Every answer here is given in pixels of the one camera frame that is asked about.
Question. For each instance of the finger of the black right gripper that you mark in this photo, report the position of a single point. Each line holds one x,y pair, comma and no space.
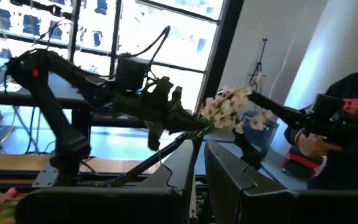
188,123

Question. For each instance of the black window frame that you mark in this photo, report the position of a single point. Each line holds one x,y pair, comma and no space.
225,46

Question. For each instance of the red and black box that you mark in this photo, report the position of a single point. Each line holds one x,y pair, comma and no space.
294,161

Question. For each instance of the white blossom spray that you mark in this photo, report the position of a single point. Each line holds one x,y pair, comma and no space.
225,109

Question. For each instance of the person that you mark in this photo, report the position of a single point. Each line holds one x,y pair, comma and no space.
353,155

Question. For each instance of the black tripod stand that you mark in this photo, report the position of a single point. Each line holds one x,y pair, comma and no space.
258,71

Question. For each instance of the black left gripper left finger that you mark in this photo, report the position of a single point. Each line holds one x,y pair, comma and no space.
179,168

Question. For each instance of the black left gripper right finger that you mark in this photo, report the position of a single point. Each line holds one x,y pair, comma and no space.
228,186

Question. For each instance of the black aluminium table frame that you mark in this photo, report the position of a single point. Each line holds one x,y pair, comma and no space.
11,182

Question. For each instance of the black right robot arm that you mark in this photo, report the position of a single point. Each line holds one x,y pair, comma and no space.
54,109

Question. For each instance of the person's hand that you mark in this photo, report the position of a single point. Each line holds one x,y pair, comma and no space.
312,146

